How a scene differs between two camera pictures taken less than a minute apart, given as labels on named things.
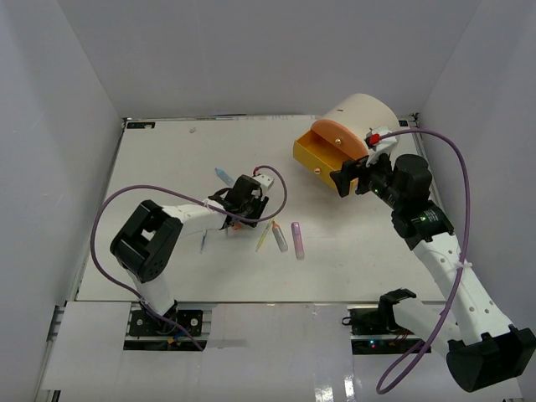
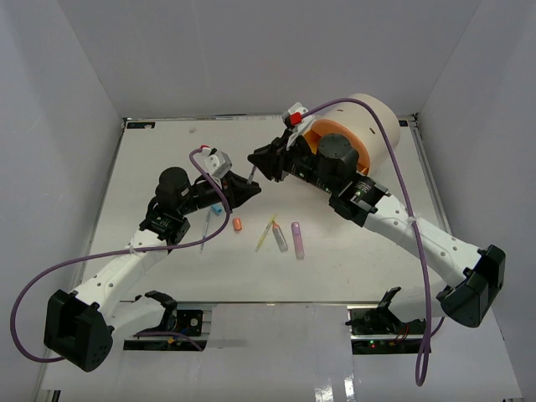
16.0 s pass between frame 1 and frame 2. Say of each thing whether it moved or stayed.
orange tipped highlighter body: stayed
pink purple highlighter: stayed
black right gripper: moved
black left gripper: moved
